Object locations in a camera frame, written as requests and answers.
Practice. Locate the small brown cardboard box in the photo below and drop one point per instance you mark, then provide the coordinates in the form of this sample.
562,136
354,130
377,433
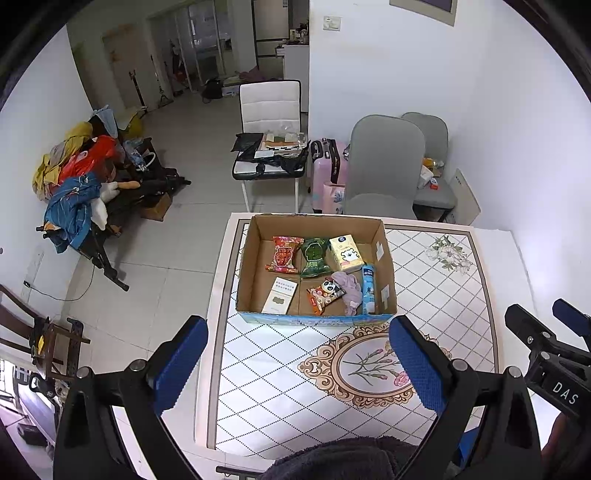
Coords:
156,207

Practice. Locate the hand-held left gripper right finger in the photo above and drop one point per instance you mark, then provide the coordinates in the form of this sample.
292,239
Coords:
415,364

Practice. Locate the pile of clothes on rack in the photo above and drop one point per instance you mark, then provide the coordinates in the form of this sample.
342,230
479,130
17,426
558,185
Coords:
152,184

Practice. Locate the black folder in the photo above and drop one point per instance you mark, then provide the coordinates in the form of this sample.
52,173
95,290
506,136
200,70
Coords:
247,142

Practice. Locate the stack of papers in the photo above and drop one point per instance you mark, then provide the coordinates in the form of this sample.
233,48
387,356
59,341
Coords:
284,140

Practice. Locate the framed wall picture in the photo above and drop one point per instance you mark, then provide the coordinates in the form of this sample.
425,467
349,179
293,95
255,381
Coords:
422,9

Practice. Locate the white plastic bag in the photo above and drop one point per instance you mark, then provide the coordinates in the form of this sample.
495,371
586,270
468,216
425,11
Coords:
425,175

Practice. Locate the dark wooden chair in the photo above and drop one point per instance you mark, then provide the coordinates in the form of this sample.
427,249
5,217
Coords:
51,337

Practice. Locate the beige board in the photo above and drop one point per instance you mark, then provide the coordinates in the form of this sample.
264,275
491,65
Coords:
464,198

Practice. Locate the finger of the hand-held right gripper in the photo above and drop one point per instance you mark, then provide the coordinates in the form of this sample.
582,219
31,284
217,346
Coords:
526,325
572,316

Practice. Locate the pink suitcase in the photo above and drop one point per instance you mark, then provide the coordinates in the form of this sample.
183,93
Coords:
323,170

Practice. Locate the white padded chair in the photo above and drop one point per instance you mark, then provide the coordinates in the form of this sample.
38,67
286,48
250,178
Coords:
270,104

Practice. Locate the blue tube-shaped pack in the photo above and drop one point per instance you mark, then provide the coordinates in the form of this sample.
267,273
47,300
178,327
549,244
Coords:
369,288

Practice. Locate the yellow garment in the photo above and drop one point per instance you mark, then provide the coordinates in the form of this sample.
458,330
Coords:
46,175

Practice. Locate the purple cloth scrunchie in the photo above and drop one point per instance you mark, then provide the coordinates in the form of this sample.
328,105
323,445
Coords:
348,286

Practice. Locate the pink gift bag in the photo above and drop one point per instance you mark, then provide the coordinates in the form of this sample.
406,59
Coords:
333,198

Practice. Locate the dark fleece garment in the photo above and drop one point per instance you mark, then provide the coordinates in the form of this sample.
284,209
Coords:
341,461

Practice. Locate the white wall switch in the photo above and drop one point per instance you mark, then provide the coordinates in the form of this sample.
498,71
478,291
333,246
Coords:
332,23

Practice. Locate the grey chair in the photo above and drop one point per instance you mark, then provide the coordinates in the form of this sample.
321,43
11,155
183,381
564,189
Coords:
385,157
434,134

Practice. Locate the light blue garment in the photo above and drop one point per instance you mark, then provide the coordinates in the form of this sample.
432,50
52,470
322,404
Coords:
106,119

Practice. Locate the orange packet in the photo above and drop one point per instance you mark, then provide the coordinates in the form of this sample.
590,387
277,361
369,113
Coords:
431,162

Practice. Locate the green snack packet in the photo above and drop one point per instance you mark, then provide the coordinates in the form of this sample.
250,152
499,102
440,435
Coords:
314,256

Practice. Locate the red plastic bag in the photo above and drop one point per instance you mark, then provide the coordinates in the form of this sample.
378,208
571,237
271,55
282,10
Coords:
90,154

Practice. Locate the black floor bag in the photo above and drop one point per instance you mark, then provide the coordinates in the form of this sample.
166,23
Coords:
212,90

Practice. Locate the yellow tissue pack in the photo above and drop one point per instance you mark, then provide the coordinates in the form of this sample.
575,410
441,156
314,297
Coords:
346,254

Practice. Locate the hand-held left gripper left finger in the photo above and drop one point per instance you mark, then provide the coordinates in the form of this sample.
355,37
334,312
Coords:
182,364

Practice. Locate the red panda snack packet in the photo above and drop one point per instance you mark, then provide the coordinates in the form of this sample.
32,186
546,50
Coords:
325,293

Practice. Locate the white plush toy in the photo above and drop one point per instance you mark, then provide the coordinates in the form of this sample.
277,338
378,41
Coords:
106,191

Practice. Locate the white packet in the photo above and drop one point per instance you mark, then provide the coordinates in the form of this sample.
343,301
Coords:
279,295

